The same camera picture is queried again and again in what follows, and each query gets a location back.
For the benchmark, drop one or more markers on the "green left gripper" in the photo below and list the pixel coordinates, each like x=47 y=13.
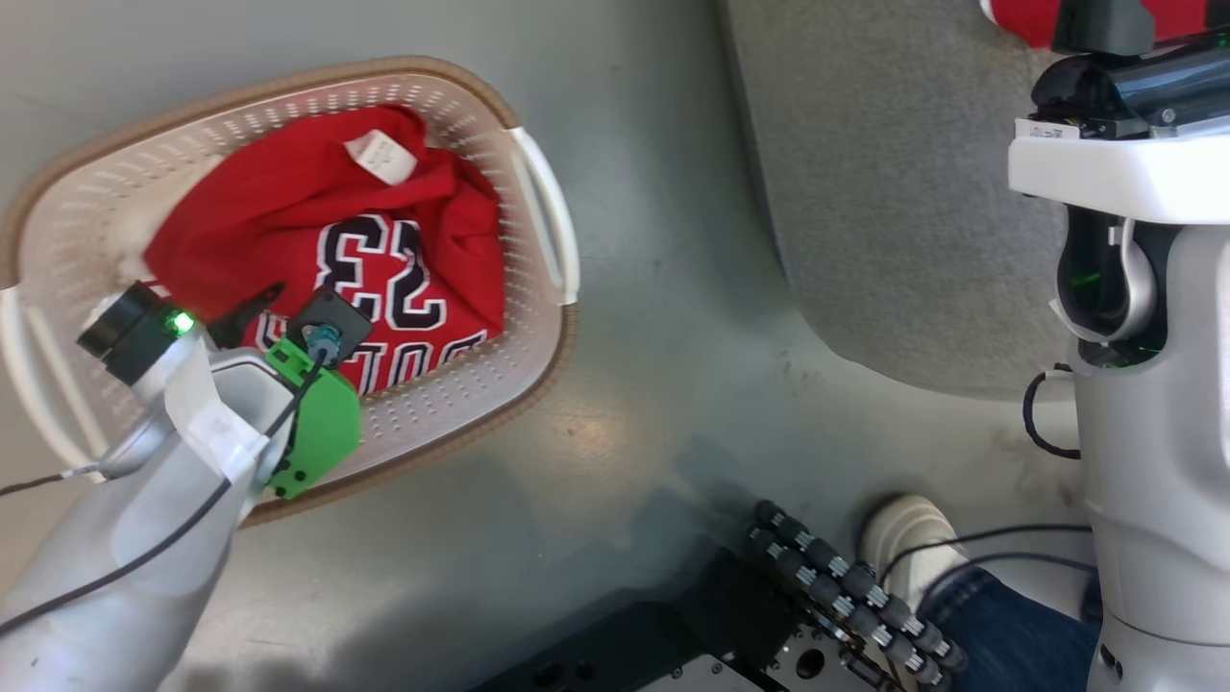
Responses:
x=327 y=432

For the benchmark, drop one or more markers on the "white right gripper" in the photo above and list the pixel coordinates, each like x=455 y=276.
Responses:
x=1124 y=173

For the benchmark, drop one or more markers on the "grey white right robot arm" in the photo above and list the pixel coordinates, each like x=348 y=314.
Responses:
x=1163 y=481

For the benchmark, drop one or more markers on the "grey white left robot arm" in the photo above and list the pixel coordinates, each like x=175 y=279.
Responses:
x=115 y=538

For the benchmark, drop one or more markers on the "white perforated laundry basket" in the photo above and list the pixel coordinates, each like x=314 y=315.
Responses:
x=500 y=384

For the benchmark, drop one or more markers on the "white tape label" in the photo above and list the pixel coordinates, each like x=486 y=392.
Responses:
x=216 y=423

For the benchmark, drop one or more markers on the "red jersey number 23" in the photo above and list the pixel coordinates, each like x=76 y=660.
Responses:
x=288 y=192

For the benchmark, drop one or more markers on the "grey fabric sofa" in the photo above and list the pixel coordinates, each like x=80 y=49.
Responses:
x=894 y=192

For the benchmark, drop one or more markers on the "white shoe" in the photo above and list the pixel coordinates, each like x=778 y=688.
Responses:
x=903 y=538

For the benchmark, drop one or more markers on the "blue jeans leg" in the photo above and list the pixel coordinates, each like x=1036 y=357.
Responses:
x=1009 y=634

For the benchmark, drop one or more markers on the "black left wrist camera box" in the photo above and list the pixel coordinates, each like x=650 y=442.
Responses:
x=332 y=312

